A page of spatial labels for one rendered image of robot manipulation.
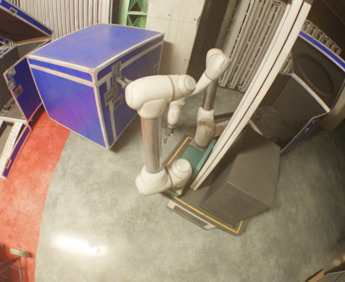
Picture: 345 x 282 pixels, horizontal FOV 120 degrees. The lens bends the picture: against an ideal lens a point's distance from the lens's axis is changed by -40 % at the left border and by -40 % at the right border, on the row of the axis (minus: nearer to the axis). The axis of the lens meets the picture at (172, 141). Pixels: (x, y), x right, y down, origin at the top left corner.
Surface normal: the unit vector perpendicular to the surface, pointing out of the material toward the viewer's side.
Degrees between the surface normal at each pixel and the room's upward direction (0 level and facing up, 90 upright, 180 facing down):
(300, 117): 90
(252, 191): 0
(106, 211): 0
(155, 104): 78
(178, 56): 90
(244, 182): 0
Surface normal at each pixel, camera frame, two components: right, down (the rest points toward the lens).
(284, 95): -0.91, 0.20
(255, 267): 0.18, -0.60
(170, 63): 0.01, 0.79
